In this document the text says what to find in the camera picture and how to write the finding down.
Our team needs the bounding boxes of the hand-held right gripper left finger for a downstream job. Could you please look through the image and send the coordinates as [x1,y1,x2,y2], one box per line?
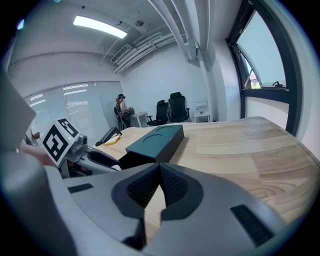
[62,163,161,256]

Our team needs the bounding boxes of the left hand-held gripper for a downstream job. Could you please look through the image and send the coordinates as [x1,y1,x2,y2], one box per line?
[41,117,123,179]

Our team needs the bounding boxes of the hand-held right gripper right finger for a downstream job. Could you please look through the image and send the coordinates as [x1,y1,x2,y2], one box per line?
[141,162,287,256]

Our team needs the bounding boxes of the dark green box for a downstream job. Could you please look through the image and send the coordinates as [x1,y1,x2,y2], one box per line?
[118,124,185,171]

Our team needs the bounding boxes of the person's left forearm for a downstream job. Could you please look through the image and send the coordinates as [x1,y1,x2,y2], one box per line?
[20,144,57,168]

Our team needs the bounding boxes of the yellow flat pad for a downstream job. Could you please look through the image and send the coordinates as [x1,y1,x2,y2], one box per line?
[104,136,121,147]

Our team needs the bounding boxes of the white desk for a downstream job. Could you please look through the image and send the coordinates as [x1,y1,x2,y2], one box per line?
[131,111,149,128]

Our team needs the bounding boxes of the frosted glass partition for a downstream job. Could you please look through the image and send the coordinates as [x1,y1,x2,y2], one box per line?
[23,80,126,147]

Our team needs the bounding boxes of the small black office chair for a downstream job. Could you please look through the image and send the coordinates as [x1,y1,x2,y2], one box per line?
[146,99,170,127]

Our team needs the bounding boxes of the white side cabinet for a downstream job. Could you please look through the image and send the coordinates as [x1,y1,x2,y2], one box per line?
[193,100,211,123]

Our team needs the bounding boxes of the tall black office chair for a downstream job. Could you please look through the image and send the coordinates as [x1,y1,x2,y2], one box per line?
[167,91,191,124]

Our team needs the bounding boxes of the white ceiling air vent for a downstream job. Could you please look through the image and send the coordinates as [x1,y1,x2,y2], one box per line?
[110,44,133,65]

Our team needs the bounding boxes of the ceiling light panel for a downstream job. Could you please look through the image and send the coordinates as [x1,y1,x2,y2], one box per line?
[72,15,128,39]

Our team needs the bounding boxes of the black framed window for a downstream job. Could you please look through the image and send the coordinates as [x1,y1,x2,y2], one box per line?
[225,0,305,137]

